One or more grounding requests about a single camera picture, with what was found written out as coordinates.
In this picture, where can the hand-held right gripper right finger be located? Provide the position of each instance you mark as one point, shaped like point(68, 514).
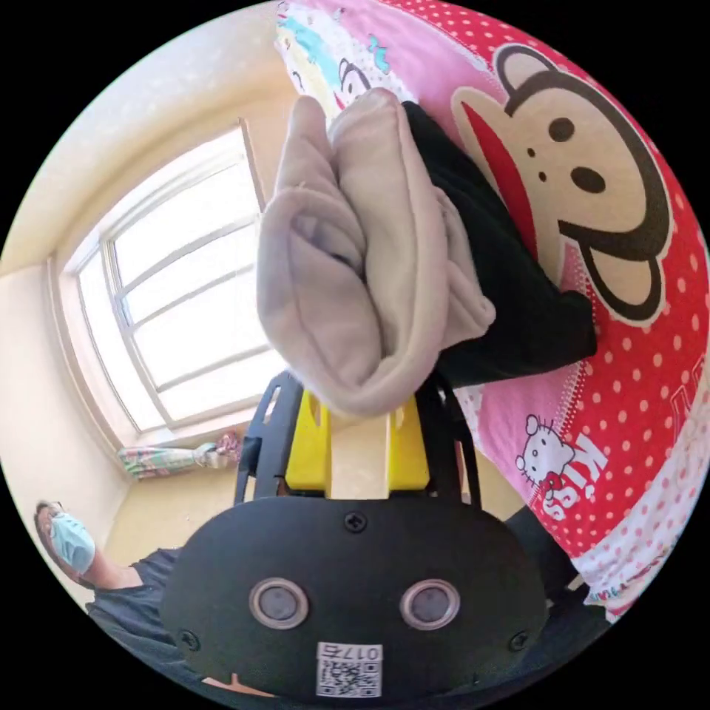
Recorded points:
point(409, 449)

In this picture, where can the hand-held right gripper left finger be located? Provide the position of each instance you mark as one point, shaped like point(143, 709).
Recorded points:
point(308, 449)

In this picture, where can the white long sleeve shirt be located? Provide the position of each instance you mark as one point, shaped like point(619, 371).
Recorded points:
point(355, 260)

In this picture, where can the tied patterned curtain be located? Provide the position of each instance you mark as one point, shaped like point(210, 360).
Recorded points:
point(172, 457)

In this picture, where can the black garment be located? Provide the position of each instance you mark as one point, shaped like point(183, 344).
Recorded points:
point(499, 277)

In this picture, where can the window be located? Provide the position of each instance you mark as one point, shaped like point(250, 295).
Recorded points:
point(177, 294)

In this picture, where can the bed with printed sheet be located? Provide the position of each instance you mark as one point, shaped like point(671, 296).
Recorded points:
point(627, 388)

